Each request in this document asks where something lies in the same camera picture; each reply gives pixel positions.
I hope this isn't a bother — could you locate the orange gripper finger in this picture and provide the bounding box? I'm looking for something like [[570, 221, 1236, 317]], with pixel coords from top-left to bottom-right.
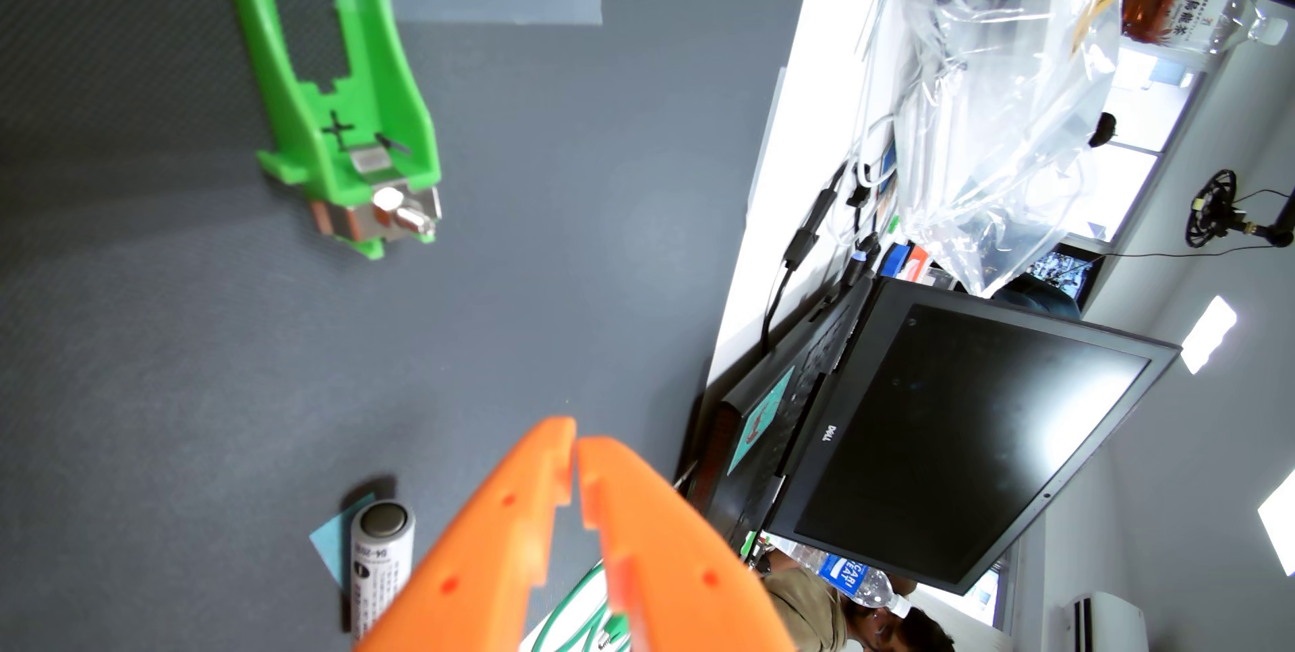
[[577, 436, 797, 652], [354, 416, 578, 652]]

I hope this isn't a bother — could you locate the white cylindrical battery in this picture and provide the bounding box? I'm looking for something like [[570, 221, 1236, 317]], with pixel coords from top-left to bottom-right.
[[349, 499, 417, 643]]

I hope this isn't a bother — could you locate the green battery holder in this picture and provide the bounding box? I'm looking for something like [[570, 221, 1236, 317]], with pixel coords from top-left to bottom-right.
[[210, 0, 443, 261]]

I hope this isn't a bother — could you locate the light blue paper marker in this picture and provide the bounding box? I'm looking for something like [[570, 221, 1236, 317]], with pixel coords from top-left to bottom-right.
[[310, 493, 378, 587]]

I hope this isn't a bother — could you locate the person with dark hair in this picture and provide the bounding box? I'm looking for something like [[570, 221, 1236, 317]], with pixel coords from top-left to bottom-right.
[[757, 551, 957, 652]]

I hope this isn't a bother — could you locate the blue label water bottle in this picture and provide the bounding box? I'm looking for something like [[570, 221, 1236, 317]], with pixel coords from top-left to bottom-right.
[[791, 545, 914, 621]]

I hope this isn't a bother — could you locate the dark grey mat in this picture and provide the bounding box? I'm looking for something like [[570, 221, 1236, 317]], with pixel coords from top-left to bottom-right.
[[0, 0, 823, 652]]

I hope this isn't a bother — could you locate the blue and red packet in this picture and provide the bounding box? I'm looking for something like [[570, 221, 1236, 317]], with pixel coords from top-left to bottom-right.
[[880, 242, 932, 284]]

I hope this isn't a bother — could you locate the white air conditioner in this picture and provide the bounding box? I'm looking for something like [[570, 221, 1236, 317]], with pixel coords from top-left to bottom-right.
[[1060, 591, 1151, 652]]

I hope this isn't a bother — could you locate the clear plastic bag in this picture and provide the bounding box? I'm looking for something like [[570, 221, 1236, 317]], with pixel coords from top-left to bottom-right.
[[860, 0, 1129, 297]]

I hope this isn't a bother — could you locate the rectangular ceiling light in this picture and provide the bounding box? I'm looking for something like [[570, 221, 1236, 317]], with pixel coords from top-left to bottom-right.
[[1257, 470, 1295, 579], [1182, 296, 1238, 376]]

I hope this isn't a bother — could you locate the small black fan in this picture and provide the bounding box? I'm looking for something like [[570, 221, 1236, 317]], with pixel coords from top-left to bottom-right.
[[1186, 169, 1295, 251]]

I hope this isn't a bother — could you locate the plastic tea bottle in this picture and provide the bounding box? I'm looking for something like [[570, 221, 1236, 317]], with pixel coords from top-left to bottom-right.
[[1121, 0, 1290, 57]]

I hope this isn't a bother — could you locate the black cable with adapter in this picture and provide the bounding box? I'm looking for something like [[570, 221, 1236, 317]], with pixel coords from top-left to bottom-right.
[[761, 161, 849, 355]]

